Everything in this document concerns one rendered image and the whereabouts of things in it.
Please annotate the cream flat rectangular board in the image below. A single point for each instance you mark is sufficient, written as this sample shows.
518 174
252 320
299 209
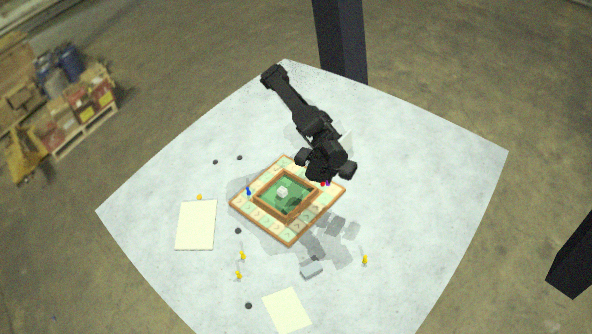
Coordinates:
196 225

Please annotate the orange wooden board frame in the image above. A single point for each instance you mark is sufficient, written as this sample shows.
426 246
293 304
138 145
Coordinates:
293 218

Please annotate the white die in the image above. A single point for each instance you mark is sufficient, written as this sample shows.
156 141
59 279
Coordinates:
282 191

